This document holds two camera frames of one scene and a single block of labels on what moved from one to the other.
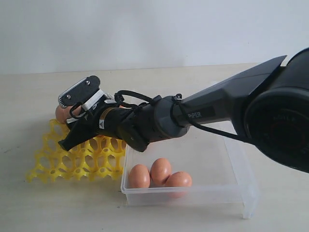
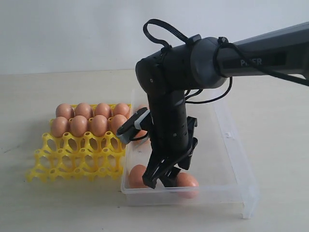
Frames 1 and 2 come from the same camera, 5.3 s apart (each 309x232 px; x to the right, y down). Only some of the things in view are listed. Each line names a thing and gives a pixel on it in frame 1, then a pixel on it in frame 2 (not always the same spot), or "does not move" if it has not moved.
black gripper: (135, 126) -> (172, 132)
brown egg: (63, 113) -> (60, 125)
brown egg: (139, 177) does not move
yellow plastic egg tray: (101, 158) does not move
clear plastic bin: (199, 166) does not move
